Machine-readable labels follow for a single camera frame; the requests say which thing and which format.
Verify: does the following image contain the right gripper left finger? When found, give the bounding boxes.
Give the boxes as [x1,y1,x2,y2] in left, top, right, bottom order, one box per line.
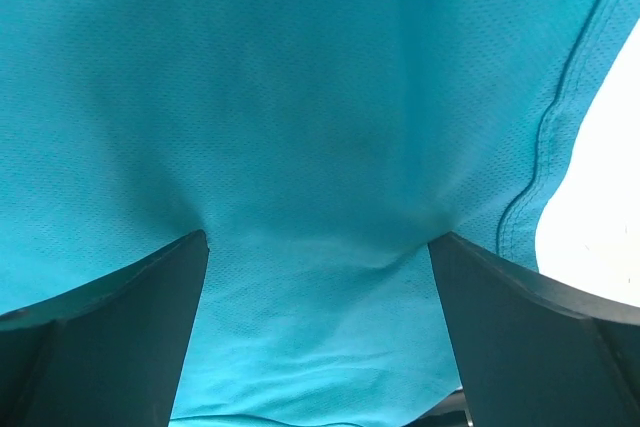
[1,230,208,426]

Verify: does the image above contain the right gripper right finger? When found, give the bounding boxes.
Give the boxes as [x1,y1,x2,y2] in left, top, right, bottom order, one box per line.
[428,233,639,426]

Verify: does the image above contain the teal t-shirt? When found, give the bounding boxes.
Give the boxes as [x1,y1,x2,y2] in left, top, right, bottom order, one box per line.
[1,0,639,426]

